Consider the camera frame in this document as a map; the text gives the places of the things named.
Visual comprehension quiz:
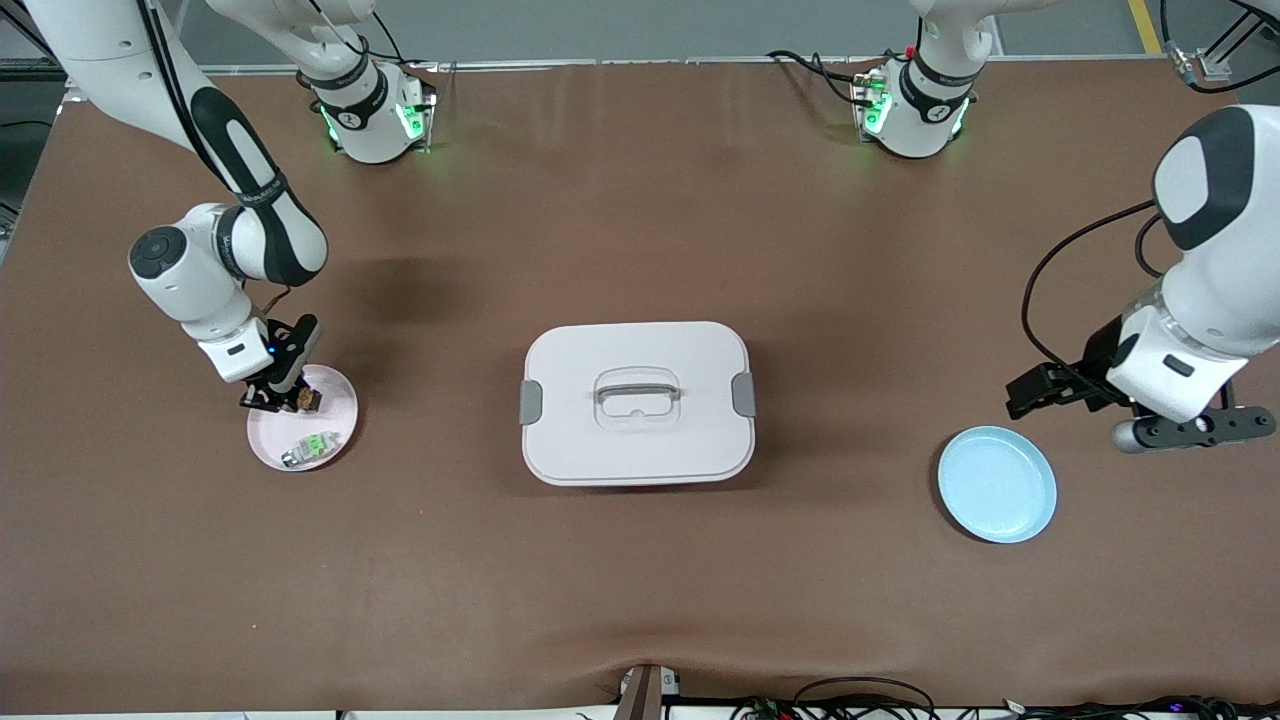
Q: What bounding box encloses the grey box lid handle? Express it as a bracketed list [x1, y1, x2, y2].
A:
[595, 379, 682, 406]

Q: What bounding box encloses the looped black cable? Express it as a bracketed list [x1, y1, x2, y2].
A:
[795, 677, 936, 720]

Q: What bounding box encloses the light blue round plate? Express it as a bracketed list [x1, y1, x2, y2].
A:
[938, 426, 1058, 545]

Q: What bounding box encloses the black cable bundle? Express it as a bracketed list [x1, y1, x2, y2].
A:
[730, 693, 1280, 720]

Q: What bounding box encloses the white lidded storage box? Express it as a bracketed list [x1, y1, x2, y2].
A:
[519, 321, 758, 488]

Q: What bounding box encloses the black arm base cable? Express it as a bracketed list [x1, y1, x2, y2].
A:
[767, 50, 871, 106]

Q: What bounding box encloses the brown table mat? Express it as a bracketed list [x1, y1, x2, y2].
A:
[0, 55, 1280, 716]

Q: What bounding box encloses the pink round plate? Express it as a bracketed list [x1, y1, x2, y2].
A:
[247, 364, 359, 472]

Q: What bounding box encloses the aluminium frame post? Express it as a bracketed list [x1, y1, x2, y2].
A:
[1195, 0, 1280, 86]

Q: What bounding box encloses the clear and green switch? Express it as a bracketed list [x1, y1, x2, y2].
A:
[281, 430, 341, 469]

